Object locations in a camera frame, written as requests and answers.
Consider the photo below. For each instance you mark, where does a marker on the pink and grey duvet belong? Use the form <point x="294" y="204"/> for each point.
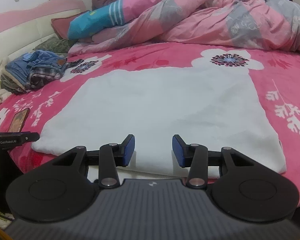
<point x="215" y="17"/>

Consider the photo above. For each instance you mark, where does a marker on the teal and pink striped pillow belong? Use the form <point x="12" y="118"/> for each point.
<point x="90" y="23"/>

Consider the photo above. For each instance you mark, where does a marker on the green patterned cloth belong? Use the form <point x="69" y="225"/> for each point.
<point x="55" y="45"/>

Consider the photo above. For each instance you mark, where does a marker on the plaid shirt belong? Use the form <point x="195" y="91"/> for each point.
<point x="43" y="77"/>

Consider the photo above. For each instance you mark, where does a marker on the red cushion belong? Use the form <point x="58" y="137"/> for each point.
<point x="62" y="26"/>

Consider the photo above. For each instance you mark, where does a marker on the grey garment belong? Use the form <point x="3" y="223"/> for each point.
<point x="12" y="86"/>

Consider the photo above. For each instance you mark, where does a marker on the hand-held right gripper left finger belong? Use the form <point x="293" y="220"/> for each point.
<point x="130" y="150"/>

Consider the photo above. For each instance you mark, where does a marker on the white shirt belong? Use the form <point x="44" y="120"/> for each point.
<point x="165" y="105"/>

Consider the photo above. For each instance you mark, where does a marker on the blue garment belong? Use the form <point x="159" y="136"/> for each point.
<point x="42" y="58"/>

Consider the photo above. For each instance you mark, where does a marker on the dark patterned remote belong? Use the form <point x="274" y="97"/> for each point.
<point x="18" y="120"/>

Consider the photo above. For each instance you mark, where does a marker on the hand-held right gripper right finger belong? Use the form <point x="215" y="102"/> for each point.
<point x="178" y="152"/>

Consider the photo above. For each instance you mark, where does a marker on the white and pink headboard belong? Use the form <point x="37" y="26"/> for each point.
<point x="20" y="30"/>

